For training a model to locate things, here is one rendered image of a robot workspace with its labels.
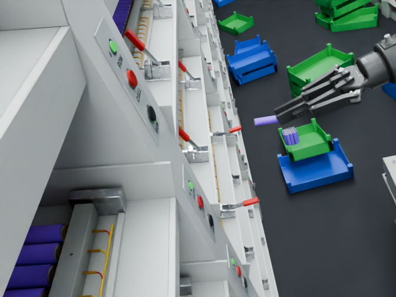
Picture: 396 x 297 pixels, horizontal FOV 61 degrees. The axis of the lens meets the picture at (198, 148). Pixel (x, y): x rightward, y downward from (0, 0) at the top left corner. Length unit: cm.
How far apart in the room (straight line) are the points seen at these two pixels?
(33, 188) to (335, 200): 152
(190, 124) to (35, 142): 58
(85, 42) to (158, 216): 18
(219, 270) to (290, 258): 103
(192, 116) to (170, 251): 50
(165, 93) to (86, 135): 23
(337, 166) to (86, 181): 151
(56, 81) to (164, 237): 18
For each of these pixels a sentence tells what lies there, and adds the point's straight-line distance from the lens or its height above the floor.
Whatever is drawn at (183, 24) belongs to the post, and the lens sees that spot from 100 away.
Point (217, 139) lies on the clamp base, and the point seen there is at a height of 70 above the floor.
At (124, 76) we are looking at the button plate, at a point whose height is 120.
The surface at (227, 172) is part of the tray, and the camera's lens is 89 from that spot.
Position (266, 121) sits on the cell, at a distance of 80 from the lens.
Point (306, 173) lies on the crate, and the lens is 175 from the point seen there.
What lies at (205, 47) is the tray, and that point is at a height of 69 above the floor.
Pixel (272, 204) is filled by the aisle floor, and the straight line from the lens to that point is 166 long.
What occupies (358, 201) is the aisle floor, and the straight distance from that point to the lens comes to 163.
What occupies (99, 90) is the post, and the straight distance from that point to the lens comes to 28.
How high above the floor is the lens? 132
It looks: 39 degrees down
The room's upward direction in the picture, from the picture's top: 26 degrees counter-clockwise
